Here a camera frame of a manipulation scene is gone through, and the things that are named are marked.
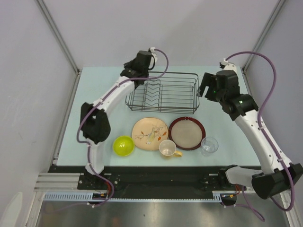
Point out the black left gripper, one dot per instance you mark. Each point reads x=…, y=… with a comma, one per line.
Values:
x=128, y=65

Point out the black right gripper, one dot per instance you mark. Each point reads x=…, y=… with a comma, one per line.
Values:
x=209, y=80

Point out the dark wire dish rack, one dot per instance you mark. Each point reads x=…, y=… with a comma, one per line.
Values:
x=175, y=92

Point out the yellow green bowl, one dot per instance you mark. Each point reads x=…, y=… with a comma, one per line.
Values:
x=123, y=146

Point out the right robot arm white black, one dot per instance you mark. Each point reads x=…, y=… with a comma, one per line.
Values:
x=277, y=172

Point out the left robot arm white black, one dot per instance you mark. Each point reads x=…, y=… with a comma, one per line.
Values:
x=94, y=126

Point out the red rimmed round plate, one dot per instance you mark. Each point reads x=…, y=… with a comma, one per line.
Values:
x=187, y=133

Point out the clear plastic cup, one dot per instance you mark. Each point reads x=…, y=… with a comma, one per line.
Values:
x=209, y=145

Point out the beige bird pattern plate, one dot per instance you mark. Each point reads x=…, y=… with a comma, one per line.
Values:
x=149, y=132

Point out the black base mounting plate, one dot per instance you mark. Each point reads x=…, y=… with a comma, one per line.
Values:
x=219, y=171

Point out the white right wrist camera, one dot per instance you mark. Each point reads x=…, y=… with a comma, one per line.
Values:
x=226, y=65

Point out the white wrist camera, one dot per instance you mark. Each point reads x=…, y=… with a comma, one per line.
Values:
x=226, y=65
x=153, y=52

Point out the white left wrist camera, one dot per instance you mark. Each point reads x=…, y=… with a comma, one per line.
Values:
x=153, y=52

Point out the left aluminium frame post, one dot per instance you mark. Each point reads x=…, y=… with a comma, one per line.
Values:
x=57, y=34

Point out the aluminium frame post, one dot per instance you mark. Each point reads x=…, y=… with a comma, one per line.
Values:
x=57, y=34
x=278, y=8

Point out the beige mug yellow handle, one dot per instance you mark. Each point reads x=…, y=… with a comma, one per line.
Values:
x=169, y=149

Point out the right aluminium frame post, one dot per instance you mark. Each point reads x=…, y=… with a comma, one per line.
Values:
x=278, y=8

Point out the white slotted cable duct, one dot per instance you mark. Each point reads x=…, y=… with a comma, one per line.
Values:
x=98, y=197

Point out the aluminium front rail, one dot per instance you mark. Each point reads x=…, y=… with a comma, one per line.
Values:
x=59, y=182

